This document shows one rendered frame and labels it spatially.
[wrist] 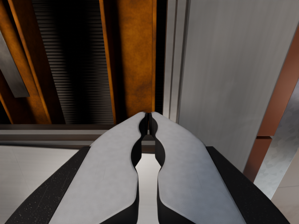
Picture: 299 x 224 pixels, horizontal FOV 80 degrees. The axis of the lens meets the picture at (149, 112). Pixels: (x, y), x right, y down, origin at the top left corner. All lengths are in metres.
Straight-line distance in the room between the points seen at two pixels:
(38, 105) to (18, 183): 0.19
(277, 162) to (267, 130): 0.31
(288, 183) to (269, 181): 1.39
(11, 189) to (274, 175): 0.58
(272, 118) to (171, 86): 0.14
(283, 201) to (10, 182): 2.13
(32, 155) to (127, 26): 0.24
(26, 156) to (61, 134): 0.04
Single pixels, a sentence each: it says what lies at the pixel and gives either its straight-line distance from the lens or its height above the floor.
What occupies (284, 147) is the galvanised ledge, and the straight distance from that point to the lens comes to 0.56.
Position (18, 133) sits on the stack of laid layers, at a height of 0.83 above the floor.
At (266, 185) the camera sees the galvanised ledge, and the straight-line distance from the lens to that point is 0.64.
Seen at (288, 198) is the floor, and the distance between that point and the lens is 2.20.
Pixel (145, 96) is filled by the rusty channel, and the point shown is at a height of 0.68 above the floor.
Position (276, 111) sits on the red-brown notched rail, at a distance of 0.27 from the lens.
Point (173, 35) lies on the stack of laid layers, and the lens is 0.19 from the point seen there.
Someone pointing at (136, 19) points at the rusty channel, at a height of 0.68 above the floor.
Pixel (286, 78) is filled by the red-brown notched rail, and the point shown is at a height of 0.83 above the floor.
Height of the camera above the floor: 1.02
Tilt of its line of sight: 60 degrees down
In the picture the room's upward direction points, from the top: 180 degrees counter-clockwise
